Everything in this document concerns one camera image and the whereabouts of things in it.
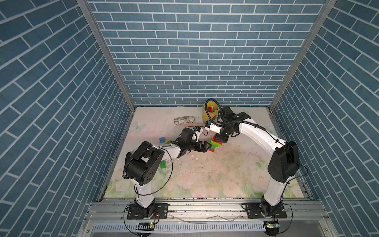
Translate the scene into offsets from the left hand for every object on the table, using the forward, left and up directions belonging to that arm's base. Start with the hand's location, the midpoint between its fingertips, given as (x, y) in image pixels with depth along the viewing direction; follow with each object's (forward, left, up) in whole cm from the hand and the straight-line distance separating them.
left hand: (209, 146), depth 92 cm
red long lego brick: (0, -2, +8) cm, 8 cm away
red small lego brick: (0, -2, -5) cm, 5 cm away
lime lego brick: (+6, +27, -6) cm, 28 cm away
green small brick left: (-11, +28, -4) cm, 30 cm away
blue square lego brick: (+8, +32, -6) cm, 33 cm away
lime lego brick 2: (-1, -3, +5) cm, 6 cm away
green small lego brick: (-2, -2, +2) cm, 4 cm away
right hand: (+2, -5, +7) cm, 9 cm away
